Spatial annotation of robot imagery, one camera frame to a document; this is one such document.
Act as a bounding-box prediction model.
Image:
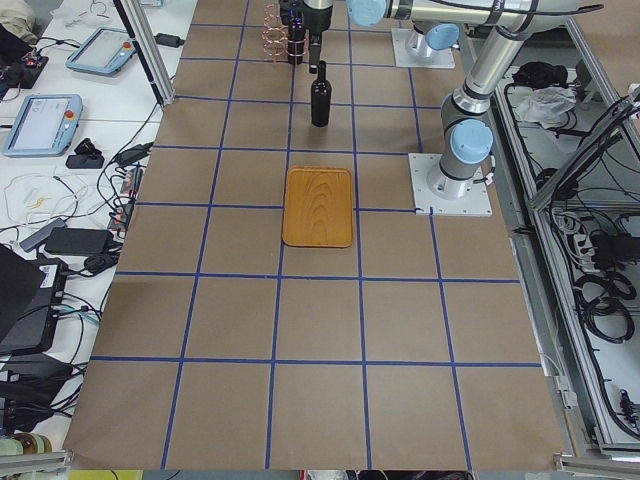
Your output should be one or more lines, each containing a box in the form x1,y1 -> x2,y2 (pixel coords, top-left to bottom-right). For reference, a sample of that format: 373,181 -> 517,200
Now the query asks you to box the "copper wire bottle basket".
262,3 -> 288,63

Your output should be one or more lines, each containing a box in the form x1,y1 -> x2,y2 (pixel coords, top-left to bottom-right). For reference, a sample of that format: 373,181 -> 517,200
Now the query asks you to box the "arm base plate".
408,153 -> 492,217
391,28 -> 455,69

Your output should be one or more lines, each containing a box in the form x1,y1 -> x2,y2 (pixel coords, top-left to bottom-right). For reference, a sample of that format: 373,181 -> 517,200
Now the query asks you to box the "white crumpled cloth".
514,86 -> 576,128

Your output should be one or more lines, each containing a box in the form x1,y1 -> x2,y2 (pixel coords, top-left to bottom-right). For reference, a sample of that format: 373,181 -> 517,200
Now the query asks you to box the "blue teach pendant far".
65,27 -> 136,76

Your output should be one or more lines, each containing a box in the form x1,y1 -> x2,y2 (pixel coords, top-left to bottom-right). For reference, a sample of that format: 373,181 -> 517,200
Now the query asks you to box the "blue teach pendant near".
2,94 -> 83,158

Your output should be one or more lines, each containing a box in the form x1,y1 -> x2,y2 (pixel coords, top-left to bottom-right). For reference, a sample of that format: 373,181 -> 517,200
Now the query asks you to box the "dark wine bottle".
310,60 -> 332,127
282,1 -> 306,66

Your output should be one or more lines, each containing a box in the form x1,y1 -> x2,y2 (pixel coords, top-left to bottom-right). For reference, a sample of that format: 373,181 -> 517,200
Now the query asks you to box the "black power adapter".
44,228 -> 112,256

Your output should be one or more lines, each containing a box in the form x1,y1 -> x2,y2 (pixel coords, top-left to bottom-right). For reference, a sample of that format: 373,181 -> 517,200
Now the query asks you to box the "wooden tray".
282,166 -> 354,248

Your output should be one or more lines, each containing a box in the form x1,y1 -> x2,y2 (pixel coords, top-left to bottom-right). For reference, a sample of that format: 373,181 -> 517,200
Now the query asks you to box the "aluminium frame post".
114,0 -> 175,107

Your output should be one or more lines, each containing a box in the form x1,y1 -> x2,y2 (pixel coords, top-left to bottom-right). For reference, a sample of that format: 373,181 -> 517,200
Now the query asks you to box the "blue teach pendant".
65,27 -> 136,76
2,94 -> 83,158

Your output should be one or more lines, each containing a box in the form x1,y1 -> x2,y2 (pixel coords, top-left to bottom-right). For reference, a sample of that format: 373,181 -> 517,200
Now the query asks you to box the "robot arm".
347,1 -> 604,118

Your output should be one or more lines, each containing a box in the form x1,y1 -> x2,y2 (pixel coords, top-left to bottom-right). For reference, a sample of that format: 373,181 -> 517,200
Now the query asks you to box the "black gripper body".
302,0 -> 333,35

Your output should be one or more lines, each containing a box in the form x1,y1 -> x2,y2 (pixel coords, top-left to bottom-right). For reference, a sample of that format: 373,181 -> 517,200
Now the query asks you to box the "black laptop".
1,247 -> 67,356

